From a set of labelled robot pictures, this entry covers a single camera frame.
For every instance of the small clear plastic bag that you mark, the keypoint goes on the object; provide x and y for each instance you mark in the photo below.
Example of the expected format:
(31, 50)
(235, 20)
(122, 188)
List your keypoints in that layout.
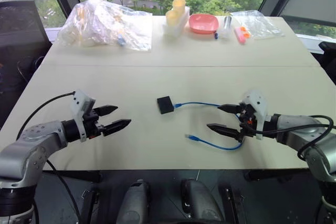
(256, 24)

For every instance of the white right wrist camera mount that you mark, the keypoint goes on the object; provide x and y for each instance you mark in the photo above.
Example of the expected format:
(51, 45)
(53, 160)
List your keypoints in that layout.
(258, 111)

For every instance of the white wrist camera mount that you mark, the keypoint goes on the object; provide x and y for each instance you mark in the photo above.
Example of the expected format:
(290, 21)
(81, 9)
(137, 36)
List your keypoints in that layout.
(258, 111)
(80, 108)

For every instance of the black office chair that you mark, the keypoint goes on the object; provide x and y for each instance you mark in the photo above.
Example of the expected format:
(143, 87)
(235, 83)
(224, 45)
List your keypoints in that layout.
(18, 37)

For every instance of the pink plastic bowl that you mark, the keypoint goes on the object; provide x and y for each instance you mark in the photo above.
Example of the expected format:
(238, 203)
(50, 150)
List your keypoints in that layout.
(203, 23)

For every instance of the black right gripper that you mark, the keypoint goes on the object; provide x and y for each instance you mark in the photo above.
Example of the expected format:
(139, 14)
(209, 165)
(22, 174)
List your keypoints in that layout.
(246, 124)

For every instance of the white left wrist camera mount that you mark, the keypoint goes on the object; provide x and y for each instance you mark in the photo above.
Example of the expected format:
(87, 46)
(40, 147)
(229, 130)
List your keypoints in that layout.
(80, 108)

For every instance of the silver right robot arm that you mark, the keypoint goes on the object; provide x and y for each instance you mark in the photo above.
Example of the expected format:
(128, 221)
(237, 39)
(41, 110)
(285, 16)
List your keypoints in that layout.
(309, 140)

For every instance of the small black box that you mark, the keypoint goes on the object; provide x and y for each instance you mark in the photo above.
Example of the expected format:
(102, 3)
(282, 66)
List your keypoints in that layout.
(165, 104)

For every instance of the pink block with orange caps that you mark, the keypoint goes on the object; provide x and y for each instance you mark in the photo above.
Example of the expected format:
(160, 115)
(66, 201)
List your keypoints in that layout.
(242, 34)

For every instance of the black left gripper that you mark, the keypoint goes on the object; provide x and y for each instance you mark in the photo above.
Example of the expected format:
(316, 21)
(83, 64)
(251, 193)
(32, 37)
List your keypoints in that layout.
(92, 125)

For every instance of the clear plastic cup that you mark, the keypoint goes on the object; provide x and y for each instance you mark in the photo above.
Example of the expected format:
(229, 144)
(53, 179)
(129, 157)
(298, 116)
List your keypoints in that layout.
(226, 26)

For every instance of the large clear plastic bag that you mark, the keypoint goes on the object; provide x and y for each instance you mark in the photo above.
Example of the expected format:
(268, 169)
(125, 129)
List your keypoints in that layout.
(105, 24)

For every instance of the dark rounded robot leg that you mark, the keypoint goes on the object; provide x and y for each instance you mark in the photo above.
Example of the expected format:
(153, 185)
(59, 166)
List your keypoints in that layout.
(197, 203)
(136, 203)

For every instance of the yellow plastic cup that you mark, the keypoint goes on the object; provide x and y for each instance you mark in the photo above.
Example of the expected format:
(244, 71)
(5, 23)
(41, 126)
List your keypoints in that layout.
(179, 5)
(172, 18)

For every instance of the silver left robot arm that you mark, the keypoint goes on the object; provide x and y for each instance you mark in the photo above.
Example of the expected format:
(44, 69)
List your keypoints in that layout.
(31, 142)

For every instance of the white plastic holder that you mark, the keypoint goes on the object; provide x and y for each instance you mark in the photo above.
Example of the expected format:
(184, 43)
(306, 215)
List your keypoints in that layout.
(181, 23)

